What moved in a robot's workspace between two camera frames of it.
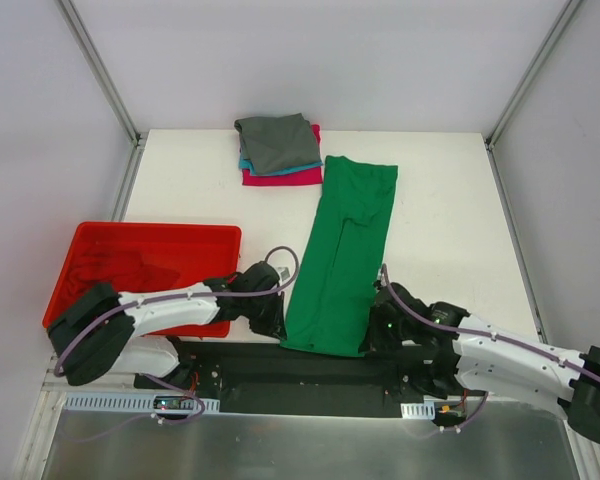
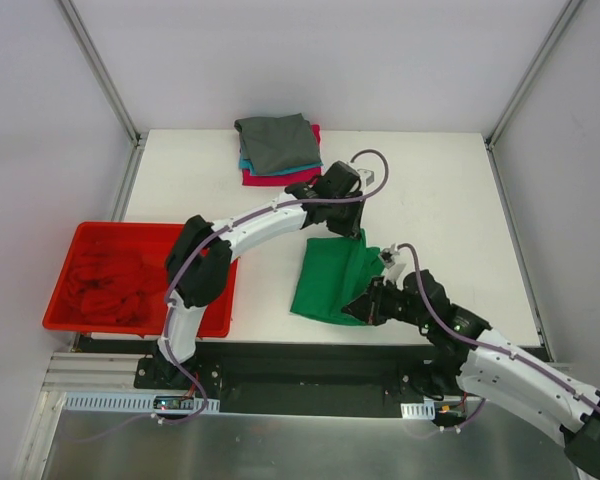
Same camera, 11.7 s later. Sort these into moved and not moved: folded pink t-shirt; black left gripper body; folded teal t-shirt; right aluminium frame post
Moved: black left gripper body
Not moved: folded pink t-shirt; folded teal t-shirt; right aluminium frame post
